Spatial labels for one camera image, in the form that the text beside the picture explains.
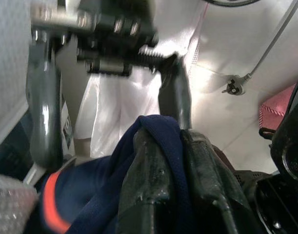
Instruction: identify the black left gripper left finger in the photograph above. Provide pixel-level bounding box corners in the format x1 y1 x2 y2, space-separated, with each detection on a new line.
116 127 177 234

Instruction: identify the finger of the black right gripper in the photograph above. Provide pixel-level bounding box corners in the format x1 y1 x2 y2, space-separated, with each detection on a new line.
138 45 193 130
26 30 64 169

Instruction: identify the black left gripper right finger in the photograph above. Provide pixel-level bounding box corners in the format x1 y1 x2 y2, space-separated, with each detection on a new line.
180 129 259 234

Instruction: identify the navy garment with orange stripe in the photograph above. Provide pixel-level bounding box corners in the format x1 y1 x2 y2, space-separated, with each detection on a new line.
29 115 198 234

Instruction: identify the grey power plug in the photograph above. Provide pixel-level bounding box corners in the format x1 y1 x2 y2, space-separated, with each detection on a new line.
221 75 246 96

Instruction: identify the grey fabric panel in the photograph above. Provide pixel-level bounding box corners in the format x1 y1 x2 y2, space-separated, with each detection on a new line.
0 0 34 153

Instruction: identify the white translucent plastic bag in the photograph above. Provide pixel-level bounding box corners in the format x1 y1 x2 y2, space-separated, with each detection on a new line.
74 67 164 158

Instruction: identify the black robot torso part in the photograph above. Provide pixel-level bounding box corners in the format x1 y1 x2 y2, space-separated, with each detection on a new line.
243 70 298 234

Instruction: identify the clear bubble wrap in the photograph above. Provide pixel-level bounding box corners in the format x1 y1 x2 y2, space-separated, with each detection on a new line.
0 172 40 234

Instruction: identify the black cable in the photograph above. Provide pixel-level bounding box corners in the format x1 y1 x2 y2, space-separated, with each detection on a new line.
204 0 263 7

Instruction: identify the grey power cable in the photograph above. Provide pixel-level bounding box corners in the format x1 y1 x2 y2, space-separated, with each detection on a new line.
243 0 298 82

